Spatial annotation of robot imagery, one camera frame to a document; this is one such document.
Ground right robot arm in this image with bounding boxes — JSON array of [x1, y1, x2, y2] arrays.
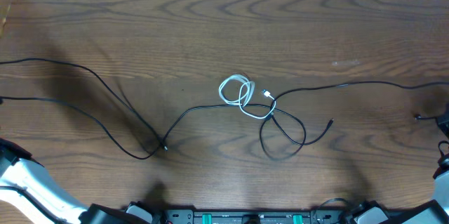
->
[[338, 140, 448, 224]]

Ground white cable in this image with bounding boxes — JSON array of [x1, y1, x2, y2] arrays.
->
[[218, 74, 277, 120]]

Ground thick black USB cable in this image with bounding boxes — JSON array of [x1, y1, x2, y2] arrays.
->
[[0, 58, 308, 161]]

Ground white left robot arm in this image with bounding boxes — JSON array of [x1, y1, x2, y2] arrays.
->
[[1, 139, 157, 224]]

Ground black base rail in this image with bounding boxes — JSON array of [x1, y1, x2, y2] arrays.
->
[[124, 202, 351, 224]]

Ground thin black cable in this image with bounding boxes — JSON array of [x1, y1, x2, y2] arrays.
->
[[272, 81, 449, 147]]

